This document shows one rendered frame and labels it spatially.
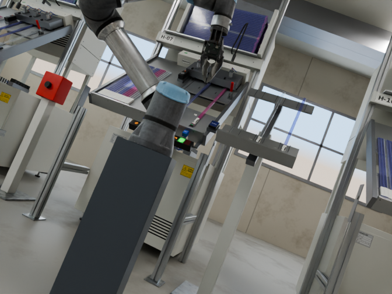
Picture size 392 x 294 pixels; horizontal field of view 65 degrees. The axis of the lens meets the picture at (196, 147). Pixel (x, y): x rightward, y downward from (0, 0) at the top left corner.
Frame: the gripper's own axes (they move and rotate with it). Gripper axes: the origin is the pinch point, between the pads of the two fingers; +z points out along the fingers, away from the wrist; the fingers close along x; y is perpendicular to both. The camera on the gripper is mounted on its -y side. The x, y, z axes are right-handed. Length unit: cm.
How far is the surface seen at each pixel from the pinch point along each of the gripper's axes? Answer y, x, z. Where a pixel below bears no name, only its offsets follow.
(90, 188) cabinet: -48, -61, 75
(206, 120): -32.9, -0.5, 16.0
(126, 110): -26, -41, 22
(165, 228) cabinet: -41, -8, 81
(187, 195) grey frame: -16, 3, 53
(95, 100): -29, -61, 21
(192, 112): -36.1, -9.3, 14.0
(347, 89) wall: -400, 150, -88
